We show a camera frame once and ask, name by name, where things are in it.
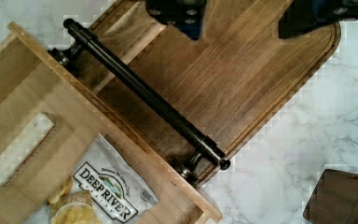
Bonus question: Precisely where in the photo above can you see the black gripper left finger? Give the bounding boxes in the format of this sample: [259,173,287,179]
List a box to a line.
[145,0,207,40]

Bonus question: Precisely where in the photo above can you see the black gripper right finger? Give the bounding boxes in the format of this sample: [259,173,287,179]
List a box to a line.
[278,0,358,39]

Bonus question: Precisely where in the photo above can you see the black drawer handle bar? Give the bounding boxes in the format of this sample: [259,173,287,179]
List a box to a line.
[48,19,231,187]

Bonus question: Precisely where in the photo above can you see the light wooden drawer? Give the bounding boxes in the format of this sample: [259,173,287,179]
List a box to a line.
[0,23,222,224]

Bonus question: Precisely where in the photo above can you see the dark wooden cutting board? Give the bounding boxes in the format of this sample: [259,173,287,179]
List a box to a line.
[73,0,343,188]

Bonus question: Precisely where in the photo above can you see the dark wooden block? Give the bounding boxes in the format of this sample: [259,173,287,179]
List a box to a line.
[303,169,358,224]

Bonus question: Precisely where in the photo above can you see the Deep River chips bag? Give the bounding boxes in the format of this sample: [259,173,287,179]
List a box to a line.
[48,133,160,224]

